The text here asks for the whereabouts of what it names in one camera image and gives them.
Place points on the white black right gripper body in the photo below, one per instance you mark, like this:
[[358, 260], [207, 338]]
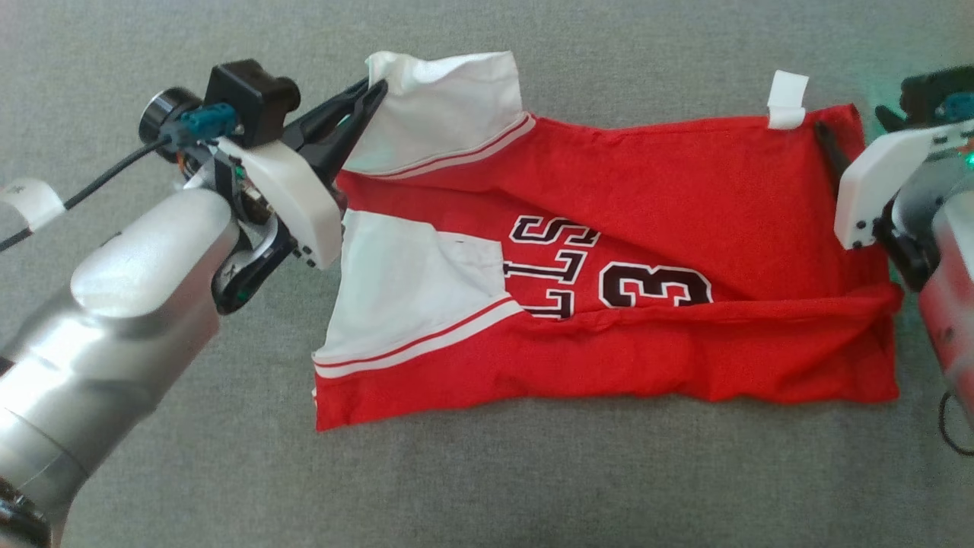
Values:
[[875, 186]]

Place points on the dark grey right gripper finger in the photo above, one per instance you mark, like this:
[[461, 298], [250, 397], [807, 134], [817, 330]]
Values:
[[831, 148]]

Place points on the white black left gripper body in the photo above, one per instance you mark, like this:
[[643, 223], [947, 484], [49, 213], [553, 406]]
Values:
[[293, 198]]

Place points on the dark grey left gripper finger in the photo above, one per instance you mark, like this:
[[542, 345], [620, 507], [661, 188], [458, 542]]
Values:
[[331, 110], [346, 141]]

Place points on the red Bulls basketball jersey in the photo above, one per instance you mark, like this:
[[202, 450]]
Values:
[[647, 175]]

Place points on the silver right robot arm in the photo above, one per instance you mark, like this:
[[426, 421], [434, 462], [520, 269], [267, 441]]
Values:
[[951, 304]]

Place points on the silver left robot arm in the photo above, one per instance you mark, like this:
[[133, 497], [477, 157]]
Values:
[[114, 327]]

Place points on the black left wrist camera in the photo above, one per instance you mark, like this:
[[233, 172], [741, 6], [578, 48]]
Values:
[[251, 95]]

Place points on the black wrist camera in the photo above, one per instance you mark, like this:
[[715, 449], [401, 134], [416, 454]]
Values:
[[251, 95], [924, 91]]

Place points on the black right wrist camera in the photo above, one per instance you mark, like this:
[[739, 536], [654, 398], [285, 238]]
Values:
[[924, 91]]

